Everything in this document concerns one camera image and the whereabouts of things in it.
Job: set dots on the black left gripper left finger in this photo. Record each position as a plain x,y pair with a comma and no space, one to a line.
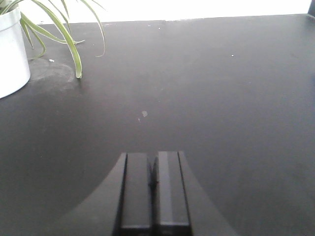
119,206

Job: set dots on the green spider plant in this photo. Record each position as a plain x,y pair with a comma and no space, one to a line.
60,19

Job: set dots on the white plant pot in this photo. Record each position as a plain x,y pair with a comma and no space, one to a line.
14,66

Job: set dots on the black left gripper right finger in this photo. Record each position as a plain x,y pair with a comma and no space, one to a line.
181,205

